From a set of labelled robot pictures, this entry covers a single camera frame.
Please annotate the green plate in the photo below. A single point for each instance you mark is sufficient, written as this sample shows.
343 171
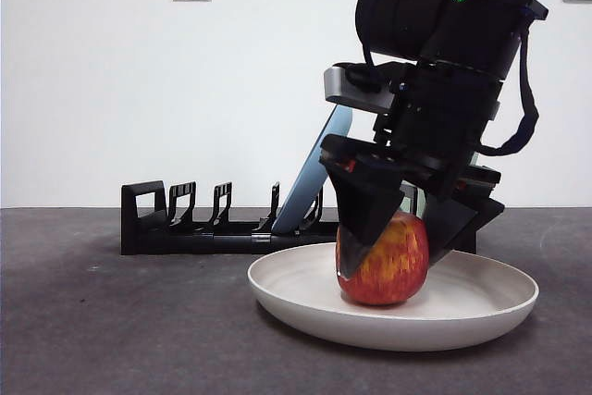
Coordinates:
408 201

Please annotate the black plastic plate rack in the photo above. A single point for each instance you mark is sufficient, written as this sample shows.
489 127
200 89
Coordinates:
148 233

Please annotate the pale yellow plate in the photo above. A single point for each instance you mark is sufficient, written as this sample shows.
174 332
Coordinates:
296 293

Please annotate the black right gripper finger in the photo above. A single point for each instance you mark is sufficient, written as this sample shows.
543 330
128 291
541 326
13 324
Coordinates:
453 224
361 210

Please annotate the red yellow apple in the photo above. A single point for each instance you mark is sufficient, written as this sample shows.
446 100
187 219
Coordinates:
398 261

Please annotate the blue plate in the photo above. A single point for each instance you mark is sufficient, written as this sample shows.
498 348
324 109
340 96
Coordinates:
310 177

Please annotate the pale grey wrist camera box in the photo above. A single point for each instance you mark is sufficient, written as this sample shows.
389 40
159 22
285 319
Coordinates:
356 96

